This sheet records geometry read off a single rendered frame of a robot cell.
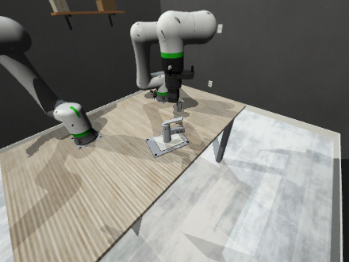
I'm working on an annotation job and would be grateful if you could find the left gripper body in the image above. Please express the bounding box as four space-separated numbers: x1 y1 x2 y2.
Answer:
161 56 194 103

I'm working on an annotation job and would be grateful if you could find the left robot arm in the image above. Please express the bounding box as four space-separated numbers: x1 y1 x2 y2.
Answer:
130 10 217 102

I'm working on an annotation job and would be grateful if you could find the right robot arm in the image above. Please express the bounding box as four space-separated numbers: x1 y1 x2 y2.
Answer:
0 16 98 145

